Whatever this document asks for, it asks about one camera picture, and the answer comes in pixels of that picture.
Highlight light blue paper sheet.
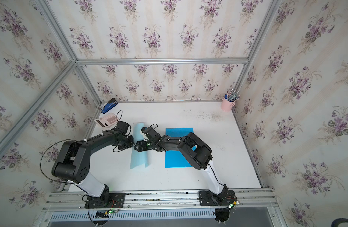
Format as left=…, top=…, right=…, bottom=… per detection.
left=130, top=123, right=149, bottom=169

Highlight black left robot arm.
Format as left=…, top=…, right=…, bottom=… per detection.
left=51, top=130, right=134, bottom=203

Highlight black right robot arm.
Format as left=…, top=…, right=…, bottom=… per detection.
left=134, top=132, right=229, bottom=204

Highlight pink desk calculator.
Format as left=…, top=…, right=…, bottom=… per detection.
left=94, top=113, right=118, bottom=129

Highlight dark blue paper sheet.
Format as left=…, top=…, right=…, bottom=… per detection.
left=165, top=128, right=194, bottom=168

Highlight blue black stapler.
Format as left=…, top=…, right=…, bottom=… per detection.
left=101, top=98, right=118, bottom=114

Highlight pink pen cup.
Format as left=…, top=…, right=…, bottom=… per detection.
left=220, top=98, right=236, bottom=112

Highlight pens in cup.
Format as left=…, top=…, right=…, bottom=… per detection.
left=224, top=88, right=241, bottom=102

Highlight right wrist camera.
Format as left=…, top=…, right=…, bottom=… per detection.
left=141, top=126, right=161, bottom=145

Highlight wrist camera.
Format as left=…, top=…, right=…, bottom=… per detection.
left=115, top=121, right=132, bottom=135
left=141, top=126, right=161, bottom=145

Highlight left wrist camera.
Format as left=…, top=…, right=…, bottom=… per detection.
left=115, top=121, right=132, bottom=135

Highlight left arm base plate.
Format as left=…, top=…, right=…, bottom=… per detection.
left=85, top=193, right=126, bottom=209

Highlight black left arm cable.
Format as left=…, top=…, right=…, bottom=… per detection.
left=40, top=138, right=87, bottom=182

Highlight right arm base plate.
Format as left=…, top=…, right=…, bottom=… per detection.
left=199, top=189, right=237, bottom=206

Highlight aluminium mounting rail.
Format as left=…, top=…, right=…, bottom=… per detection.
left=42, top=188, right=279, bottom=212

